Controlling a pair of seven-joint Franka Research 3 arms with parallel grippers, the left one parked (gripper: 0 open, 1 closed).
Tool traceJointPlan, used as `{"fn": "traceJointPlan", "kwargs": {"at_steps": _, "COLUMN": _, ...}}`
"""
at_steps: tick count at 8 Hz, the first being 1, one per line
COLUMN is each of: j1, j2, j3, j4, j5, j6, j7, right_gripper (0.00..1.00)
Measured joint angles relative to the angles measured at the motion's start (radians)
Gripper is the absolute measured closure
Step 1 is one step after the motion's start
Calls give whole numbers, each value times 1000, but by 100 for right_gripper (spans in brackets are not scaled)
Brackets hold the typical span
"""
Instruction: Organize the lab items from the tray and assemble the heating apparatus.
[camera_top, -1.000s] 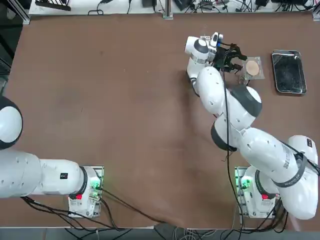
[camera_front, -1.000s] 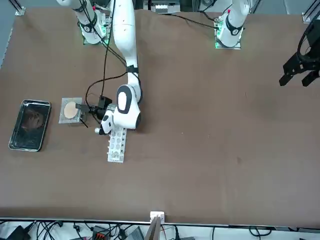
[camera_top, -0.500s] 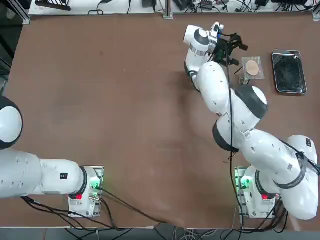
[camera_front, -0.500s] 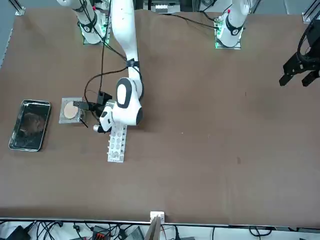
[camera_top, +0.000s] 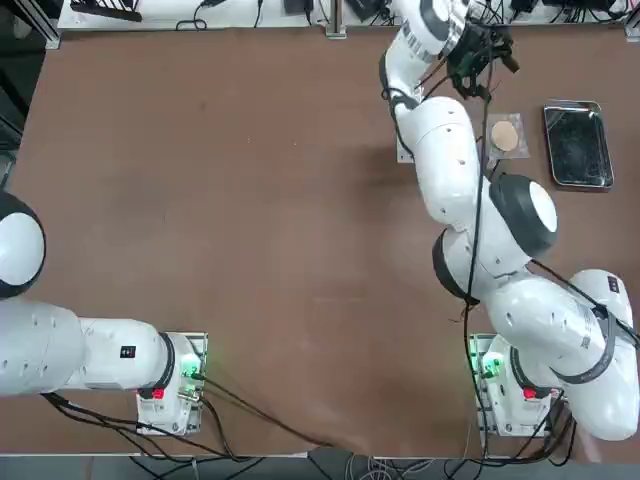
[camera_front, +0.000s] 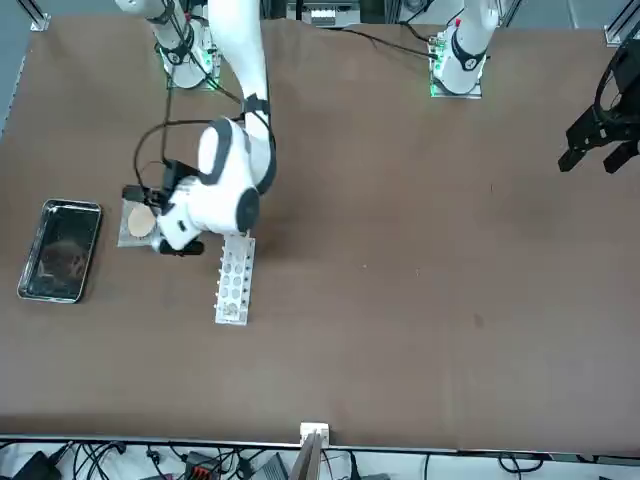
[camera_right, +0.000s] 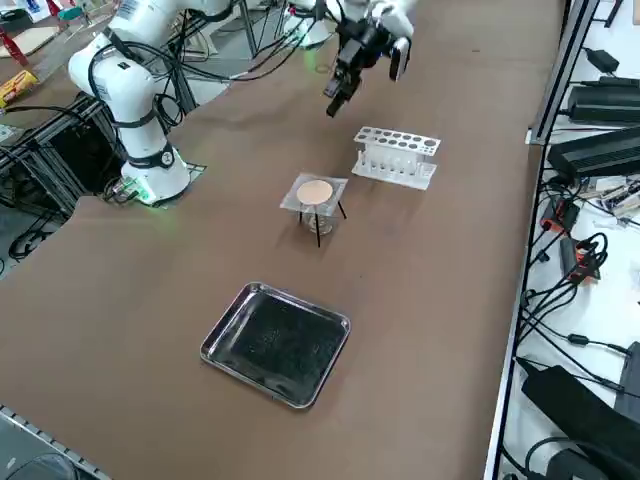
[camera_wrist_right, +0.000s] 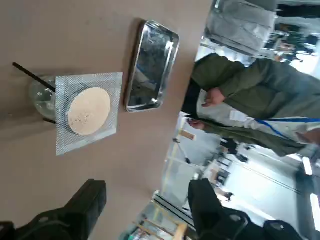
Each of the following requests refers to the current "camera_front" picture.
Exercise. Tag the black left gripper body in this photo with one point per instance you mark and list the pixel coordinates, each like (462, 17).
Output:
(629, 80)

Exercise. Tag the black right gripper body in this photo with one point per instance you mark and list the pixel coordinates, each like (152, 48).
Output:
(172, 172)

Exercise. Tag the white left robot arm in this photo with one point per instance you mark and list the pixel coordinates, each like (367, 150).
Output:
(465, 55)

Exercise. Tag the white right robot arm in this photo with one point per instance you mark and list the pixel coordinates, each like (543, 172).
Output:
(220, 200)

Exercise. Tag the stainless steel tray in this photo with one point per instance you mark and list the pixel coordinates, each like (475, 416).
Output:
(60, 250)

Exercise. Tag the white test tube rack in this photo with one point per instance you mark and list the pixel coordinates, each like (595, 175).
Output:
(232, 285)

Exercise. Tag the black and orange adapter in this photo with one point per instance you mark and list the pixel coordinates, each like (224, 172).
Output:
(202, 467)

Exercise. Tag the aluminium frame bracket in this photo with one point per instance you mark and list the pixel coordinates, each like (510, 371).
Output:
(617, 30)
(37, 17)

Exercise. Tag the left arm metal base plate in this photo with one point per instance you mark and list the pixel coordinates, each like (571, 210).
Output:
(435, 92)

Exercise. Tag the aluminium camera post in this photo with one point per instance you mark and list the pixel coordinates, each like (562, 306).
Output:
(314, 440)

